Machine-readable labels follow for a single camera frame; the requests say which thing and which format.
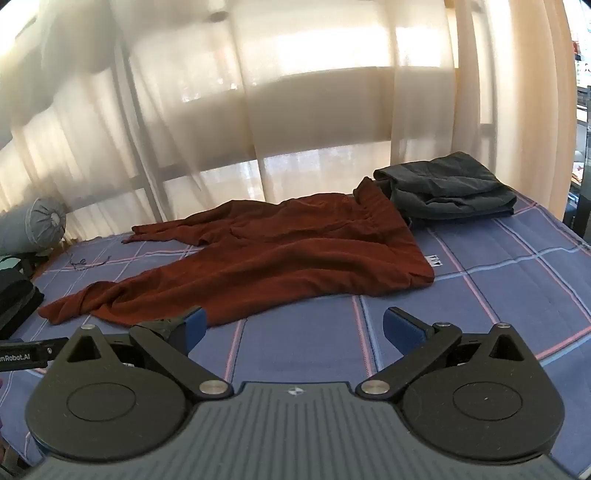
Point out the grey bolster pillow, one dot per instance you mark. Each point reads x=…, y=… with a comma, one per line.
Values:
x=34, y=226

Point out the dark grey folded clothes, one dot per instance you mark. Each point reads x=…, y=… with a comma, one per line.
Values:
x=452, y=187

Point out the teal cloth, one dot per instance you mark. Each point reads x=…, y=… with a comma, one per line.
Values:
x=7, y=264

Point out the dark shelf unit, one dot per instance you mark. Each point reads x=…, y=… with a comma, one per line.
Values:
x=582, y=138

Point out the eyeglasses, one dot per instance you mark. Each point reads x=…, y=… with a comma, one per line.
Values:
x=85, y=264

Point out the small white fabric label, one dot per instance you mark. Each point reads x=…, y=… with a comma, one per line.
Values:
x=433, y=260

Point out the sheer white curtain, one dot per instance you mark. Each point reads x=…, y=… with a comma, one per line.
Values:
x=207, y=115

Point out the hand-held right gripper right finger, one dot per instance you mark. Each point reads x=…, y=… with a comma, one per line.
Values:
x=400, y=328

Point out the rust red pants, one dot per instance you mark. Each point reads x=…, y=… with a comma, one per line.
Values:
x=300, y=249

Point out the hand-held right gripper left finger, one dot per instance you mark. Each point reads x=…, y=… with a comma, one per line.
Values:
x=195, y=328

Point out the black bag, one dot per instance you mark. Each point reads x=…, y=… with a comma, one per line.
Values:
x=16, y=297

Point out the cream curtain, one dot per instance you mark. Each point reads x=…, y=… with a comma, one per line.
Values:
x=517, y=106

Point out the blue plaid bed sheet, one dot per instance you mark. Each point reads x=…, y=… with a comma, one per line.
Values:
x=498, y=277

